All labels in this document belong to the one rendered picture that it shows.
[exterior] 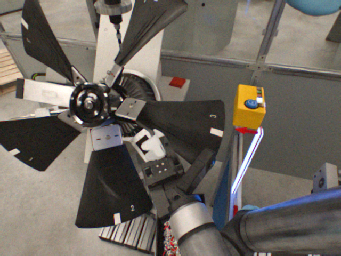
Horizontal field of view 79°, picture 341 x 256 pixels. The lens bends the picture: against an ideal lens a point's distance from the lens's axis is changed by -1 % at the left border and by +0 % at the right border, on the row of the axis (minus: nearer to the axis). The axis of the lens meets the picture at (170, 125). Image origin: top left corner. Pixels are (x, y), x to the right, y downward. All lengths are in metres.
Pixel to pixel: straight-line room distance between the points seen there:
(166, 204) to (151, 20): 0.44
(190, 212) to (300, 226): 0.16
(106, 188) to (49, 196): 1.36
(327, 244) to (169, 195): 0.25
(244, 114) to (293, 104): 0.66
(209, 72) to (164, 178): 0.95
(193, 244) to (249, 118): 0.56
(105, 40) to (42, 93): 0.30
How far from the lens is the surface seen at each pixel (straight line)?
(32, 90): 0.92
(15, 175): 2.26
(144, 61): 0.83
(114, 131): 0.65
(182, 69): 1.31
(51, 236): 1.84
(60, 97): 0.85
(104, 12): 0.44
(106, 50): 0.90
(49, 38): 0.70
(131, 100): 0.62
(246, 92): 0.89
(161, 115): 0.56
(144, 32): 0.59
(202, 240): 0.38
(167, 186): 0.44
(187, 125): 0.55
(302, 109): 1.48
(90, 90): 0.59
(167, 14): 0.57
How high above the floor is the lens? 1.58
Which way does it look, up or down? 46 degrees down
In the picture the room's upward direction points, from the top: straight up
